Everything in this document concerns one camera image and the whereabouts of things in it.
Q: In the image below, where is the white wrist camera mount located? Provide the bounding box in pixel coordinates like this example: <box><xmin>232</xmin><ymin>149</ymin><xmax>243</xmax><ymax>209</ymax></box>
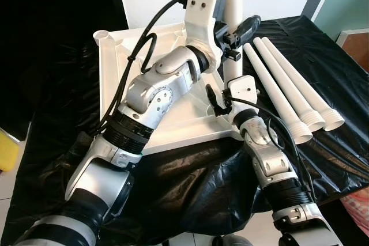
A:
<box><xmin>183</xmin><ymin>0</ymin><xmax>225</xmax><ymax>65</ymax></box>
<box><xmin>225</xmin><ymin>75</ymin><xmax>258</xmax><ymax>121</ymax></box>

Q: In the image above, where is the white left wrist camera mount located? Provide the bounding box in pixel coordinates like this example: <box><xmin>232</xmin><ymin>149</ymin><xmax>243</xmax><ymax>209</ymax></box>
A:
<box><xmin>183</xmin><ymin>0</ymin><xmax>225</xmax><ymax>65</ymax></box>

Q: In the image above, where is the grey robot right leg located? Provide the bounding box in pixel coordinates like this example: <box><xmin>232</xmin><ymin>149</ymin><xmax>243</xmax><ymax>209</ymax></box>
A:
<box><xmin>212</xmin><ymin>234</ymin><xmax>254</xmax><ymax>246</ymax></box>

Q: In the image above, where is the white plastic table top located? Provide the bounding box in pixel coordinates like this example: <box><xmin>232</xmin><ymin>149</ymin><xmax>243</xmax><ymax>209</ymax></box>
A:
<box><xmin>92</xmin><ymin>22</ymin><xmax>248</xmax><ymax>156</ymax></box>

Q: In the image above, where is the black door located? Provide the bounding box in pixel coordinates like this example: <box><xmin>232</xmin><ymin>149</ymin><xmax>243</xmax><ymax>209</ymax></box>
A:
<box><xmin>0</xmin><ymin>0</ymin><xmax>129</xmax><ymax>140</ymax></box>

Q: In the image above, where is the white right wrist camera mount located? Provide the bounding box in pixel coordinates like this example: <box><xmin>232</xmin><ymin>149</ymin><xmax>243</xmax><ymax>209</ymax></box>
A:
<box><xmin>225</xmin><ymin>75</ymin><xmax>258</xmax><ymax>121</ymax></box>

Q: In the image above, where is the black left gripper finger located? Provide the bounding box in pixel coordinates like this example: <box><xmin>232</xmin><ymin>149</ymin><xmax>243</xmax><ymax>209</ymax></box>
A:
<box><xmin>231</xmin><ymin>16</ymin><xmax>261</xmax><ymax>42</ymax></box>

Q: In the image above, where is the yellow cardboard box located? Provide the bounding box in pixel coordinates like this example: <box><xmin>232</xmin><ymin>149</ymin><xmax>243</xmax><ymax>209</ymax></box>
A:
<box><xmin>0</xmin><ymin>131</ymin><xmax>19</xmax><ymax>172</ymax></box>

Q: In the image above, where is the brown wooden cabinet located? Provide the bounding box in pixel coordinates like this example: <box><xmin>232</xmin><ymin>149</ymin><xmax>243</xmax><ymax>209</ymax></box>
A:
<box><xmin>336</xmin><ymin>27</ymin><xmax>369</xmax><ymax>74</ymax></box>

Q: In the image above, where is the black plastic table cloth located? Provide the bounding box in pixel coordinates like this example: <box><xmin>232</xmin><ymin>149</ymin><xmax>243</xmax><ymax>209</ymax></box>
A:
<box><xmin>0</xmin><ymin>16</ymin><xmax>369</xmax><ymax>246</ymax></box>

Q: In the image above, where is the pink plastic bag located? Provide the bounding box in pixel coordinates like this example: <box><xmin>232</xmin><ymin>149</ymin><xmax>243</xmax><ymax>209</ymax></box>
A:
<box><xmin>340</xmin><ymin>188</ymin><xmax>369</xmax><ymax>221</ymax></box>

